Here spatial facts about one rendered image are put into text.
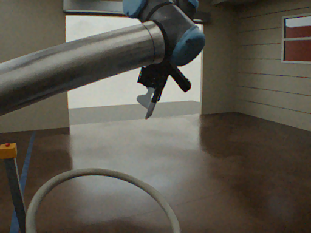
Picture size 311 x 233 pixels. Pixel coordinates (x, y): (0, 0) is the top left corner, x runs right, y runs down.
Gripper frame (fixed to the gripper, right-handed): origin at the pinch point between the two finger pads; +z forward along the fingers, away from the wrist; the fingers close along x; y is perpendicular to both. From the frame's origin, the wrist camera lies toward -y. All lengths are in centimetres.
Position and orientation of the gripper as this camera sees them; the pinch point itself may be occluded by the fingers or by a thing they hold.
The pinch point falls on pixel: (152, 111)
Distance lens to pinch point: 76.9
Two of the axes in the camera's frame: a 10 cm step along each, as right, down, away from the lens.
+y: -9.3, -3.5, 0.6
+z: -3.0, 8.5, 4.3
